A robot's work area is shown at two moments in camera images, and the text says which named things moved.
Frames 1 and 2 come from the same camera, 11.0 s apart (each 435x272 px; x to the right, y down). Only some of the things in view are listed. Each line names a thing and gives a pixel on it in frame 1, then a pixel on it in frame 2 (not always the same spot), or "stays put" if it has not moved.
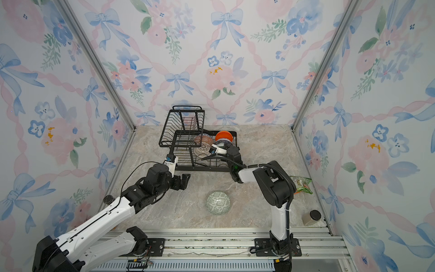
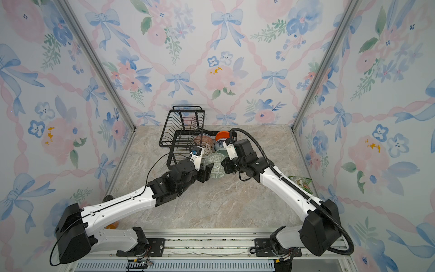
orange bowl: (224, 134) stays put
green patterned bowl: (218, 203) to (216, 157)
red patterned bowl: (207, 139) stays put
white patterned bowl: (203, 150) stays put
